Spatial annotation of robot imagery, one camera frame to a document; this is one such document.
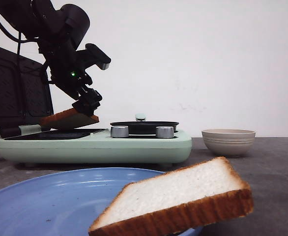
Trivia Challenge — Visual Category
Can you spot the white bread slice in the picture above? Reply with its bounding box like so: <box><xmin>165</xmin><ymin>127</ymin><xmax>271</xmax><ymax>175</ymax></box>
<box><xmin>39</xmin><ymin>108</ymin><xmax>99</xmax><ymax>130</ymax></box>
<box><xmin>88</xmin><ymin>157</ymin><xmax>254</xmax><ymax>236</ymax></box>

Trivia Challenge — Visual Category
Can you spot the black round frying pan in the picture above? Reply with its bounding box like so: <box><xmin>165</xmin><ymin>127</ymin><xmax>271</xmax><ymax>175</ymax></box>
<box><xmin>110</xmin><ymin>120</ymin><xmax>179</xmax><ymax>135</ymax></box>

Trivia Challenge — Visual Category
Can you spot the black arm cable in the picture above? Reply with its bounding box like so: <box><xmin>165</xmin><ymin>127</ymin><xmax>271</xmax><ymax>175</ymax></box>
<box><xmin>0</xmin><ymin>11</ymin><xmax>40</xmax><ymax>56</ymax></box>

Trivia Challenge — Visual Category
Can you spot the right silver control knob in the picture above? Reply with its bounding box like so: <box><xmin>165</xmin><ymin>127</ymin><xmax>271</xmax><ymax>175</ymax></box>
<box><xmin>156</xmin><ymin>126</ymin><xmax>174</xmax><ymax>139</ymax></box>

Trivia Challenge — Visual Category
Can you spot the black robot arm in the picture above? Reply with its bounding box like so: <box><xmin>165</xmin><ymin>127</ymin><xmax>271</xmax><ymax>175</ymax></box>
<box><xmin>0</xmin><ymin>0</ymin><xmax>111</xmax><ymax>116</ymax></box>

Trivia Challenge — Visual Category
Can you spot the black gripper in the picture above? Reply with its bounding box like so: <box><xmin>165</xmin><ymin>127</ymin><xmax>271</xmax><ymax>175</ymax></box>
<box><xmin>37</xmin><ymin>36</ymin><xmax>102</xmax><ymax>116</ymax></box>

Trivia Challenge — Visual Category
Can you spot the blue round plate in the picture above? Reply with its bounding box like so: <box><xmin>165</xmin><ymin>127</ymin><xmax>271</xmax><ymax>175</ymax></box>
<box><xmin>0</xmin><ymin>167</ymin><xmax>203</xmax><ymax>236</ymax></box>

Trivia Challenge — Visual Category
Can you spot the breakfast maker hinged lid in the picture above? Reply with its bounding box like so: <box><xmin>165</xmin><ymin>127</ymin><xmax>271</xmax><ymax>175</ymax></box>
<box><xmin>0</xmin><ymin>47</ymin><xmax>54</xmax><ymax>138</ymax></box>

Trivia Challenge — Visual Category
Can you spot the mint green breakfast maker base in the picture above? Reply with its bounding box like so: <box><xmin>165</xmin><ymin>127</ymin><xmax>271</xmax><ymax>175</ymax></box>
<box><xmin>0</xmin><ymin>129</ymin><xmax>192</xmax><ymax>164</ymax></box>

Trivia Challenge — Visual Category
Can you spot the silver control knob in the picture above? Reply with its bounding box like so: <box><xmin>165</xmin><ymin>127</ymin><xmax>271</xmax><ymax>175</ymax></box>
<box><xmin>111</xmin><ymin>125</ymin><xmax>129</xmax><ymax>138</ymax></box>
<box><xmin>156</xmin><ymin>126</ymin><xmax>174</xmax><ymax>139</ymax></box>

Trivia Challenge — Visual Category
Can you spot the beige ribbed ceramic bowl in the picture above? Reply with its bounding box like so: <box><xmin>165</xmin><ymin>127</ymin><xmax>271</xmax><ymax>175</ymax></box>
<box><xmin>202</xmin><ymin>129</ymin><xmax>256</xmax><ymax>157</ymax></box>

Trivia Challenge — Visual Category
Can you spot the left silver control knob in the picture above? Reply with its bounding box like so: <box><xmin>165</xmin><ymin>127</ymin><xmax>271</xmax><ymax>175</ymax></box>
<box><xmin>111</xmin><ymin>125</ymin><xmax>129</xmax><ymax>138</ymax></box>

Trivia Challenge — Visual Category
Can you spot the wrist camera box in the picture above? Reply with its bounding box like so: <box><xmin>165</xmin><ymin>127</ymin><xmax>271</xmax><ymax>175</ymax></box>
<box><xmin>76</xmin><ymin>43</ymin><xmax>111</xmax><ymax>70</ymax></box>

